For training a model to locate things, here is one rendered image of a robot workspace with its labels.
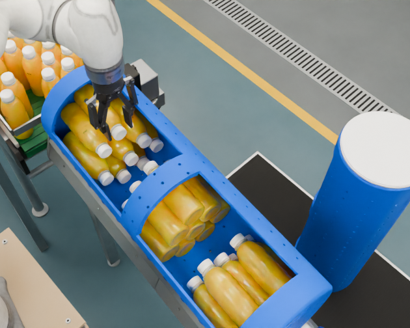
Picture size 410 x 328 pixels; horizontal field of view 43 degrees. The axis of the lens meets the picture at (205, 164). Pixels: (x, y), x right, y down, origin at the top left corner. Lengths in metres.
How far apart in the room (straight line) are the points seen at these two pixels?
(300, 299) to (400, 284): 1.34
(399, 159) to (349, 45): 1.90
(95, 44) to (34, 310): 0.64
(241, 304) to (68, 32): 0.70
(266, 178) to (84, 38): 1.59
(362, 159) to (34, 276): 0.96
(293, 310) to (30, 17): 0.81
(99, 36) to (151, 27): 2.32
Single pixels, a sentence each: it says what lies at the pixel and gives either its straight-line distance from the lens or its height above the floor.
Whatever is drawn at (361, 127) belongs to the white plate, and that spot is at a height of 1.04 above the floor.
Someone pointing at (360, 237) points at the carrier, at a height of 0.70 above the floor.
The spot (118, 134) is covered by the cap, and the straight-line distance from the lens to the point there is 1.43.
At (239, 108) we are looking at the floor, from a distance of 2.97.
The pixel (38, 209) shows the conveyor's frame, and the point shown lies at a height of 0.05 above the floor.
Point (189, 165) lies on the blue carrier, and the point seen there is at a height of 1.22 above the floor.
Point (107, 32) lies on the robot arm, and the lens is 1.11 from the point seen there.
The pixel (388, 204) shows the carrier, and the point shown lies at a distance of 1.65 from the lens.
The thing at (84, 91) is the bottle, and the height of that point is 1.18.
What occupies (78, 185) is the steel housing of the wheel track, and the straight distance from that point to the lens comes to 1.69.
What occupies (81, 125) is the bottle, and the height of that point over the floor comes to 1.13.
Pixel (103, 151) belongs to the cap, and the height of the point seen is 1.12.
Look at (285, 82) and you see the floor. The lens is 3.13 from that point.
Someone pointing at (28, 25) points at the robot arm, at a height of 1.54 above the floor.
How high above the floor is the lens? 2.29
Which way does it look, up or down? 57 degrees down
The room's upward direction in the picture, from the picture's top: 2 degrees clockwise
